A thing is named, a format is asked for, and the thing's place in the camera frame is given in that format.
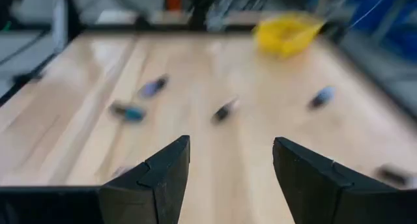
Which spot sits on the pale pink nail polish bottle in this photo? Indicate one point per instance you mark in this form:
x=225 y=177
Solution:
x=224 y=110

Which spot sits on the periwinkle blue nail polish bottle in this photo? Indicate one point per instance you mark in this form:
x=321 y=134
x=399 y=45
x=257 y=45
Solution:
x=322 y=97

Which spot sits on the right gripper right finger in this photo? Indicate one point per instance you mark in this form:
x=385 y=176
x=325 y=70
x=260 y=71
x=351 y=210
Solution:
x=325 y=194

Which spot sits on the lilac purple nail polish bottle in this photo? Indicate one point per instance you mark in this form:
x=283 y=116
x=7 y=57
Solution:
x=153 y=86

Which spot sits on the teal blue nail polish bottle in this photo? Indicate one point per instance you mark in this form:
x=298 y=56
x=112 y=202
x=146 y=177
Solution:
x=128 y=112

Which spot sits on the sheer white nail polish bottle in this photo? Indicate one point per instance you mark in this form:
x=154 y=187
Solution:
x=394 y=176

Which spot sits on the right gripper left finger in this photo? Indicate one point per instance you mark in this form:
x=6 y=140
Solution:
x=153 y=191

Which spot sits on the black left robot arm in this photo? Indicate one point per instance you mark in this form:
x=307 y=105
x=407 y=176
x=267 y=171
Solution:
x=200 y=6

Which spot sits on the yellow plastic basket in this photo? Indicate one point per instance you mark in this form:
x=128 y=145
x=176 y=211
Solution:
x=286 y=33

